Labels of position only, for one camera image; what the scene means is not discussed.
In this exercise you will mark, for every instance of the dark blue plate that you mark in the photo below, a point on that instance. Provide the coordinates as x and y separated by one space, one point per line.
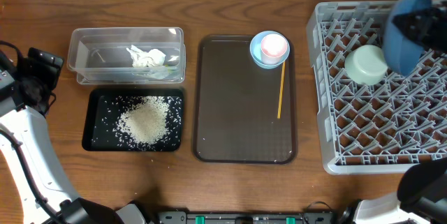
400 53

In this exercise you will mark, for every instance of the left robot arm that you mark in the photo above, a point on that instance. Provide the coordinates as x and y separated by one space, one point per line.
46 193

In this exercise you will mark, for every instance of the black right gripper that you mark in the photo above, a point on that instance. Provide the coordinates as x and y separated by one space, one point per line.
422 20

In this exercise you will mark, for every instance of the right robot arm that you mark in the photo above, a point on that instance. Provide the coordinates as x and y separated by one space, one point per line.
421 194

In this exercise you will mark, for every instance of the white pink cup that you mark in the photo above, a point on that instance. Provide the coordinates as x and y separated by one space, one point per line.
273 48

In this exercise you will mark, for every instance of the black plastic tray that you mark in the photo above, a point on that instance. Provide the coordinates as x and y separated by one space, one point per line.
93 107

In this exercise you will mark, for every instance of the grey dishwasher rack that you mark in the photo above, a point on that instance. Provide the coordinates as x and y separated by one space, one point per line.
384 128

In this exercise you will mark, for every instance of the brown serving tray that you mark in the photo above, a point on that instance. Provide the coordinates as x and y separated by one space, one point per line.
236 106

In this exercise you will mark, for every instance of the white napkin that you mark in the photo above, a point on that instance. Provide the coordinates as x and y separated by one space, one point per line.
141 59

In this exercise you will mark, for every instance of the mint green bowl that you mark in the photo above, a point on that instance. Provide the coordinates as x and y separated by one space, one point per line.
366 65

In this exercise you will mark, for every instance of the pile of white rice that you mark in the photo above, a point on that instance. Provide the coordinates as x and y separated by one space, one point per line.
138 123

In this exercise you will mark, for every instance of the wooden chopstick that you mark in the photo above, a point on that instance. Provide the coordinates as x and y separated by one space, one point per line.
281 91

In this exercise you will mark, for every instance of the clear plastic bin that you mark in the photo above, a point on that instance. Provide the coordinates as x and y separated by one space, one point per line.
99 55

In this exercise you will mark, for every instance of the yellow green snack wrapper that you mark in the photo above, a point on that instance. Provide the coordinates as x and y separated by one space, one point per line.
157 73

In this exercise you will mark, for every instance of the light blue small bowl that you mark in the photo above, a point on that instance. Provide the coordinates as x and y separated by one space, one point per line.
255 50

